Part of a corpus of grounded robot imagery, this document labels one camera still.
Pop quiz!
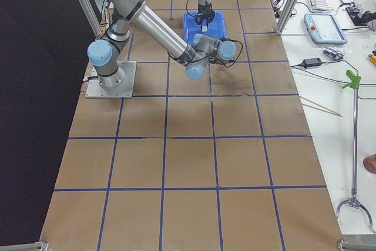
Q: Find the reacher grabber tool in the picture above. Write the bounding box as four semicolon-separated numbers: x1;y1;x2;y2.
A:
335;70;375;234

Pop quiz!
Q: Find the plastic bag of parts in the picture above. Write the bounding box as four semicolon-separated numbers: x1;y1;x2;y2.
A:
323;46;351;61

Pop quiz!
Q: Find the wooden chopstick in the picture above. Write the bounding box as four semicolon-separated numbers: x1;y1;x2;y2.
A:
299;96;342;117
302;103;335;115

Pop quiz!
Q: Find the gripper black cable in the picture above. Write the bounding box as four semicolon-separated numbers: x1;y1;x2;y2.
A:
186;0;200;16
205;37;244;68

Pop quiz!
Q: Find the blue plastic tray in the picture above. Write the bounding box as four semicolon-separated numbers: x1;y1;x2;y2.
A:
183;12;227;45

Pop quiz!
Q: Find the black power adapter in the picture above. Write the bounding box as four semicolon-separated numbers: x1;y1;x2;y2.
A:
301;58;323;69

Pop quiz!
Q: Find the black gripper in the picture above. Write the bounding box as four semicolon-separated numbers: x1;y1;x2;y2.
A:
193;2;215;26

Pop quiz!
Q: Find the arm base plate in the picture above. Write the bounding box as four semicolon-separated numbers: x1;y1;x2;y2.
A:
85;61;137;99

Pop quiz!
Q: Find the teach pendant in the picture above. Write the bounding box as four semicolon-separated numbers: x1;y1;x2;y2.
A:
304;13;348;45

